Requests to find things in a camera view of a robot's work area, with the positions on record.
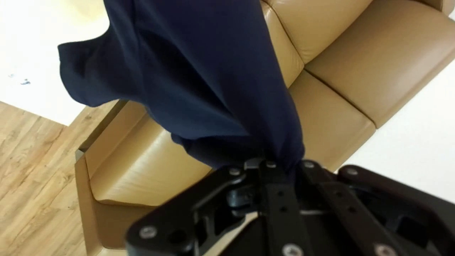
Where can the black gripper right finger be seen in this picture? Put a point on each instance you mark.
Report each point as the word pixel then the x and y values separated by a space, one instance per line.
pixel 371 214

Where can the navy blue cloth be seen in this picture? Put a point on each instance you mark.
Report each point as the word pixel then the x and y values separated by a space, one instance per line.
pixel 200 72

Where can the brown leather sofa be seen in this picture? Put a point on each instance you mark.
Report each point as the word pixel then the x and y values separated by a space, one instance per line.
pixel 361 62

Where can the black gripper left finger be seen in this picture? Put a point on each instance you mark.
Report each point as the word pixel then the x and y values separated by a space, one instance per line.
pixel 166 228

